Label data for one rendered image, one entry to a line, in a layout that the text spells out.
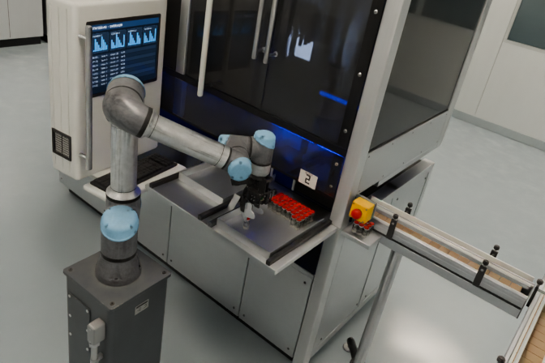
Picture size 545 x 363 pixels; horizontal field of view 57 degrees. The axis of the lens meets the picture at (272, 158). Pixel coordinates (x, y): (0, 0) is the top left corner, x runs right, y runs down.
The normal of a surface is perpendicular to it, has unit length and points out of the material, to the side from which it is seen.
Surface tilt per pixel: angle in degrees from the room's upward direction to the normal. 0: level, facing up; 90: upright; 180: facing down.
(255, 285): 90
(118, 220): 7
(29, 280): 0
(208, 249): 90
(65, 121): 90
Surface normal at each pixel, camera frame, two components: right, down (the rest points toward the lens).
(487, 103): -0.62, 0.26
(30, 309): 0.16, -0.88
